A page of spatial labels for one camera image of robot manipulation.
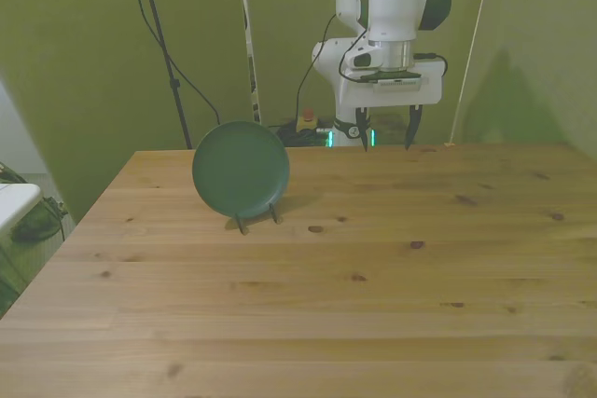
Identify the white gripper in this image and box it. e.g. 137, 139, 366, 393
339, 60, 444, 153

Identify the dark green round plate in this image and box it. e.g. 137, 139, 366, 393
191, 120, 291, 220

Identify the robot base with green lights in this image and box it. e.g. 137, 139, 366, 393
316, 126, 379, 148

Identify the yellow emergency stop button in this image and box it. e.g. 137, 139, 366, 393
297, 108, 319, 132

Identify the white vertical profile strip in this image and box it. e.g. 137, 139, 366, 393
236, 0, 262, 127

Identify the black tripod stand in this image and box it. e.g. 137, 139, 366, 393
132, 0, 195, 150

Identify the white plastic furniture piece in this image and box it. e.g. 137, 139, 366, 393
0, 182, 42, 232

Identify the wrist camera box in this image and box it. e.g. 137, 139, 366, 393
371, 70, 423, 90

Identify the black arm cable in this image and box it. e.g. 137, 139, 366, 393
295, 0, 449, 125

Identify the black floor cable bundle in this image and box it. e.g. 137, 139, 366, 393
268, 120, 327, 148

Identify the white hanging cord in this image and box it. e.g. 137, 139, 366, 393
445, 0, 495, 147

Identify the black wire plate stand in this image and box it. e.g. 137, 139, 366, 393
235, 201, 284, 235

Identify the black tripod cable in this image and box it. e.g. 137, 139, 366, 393
118, 0, 222, 127

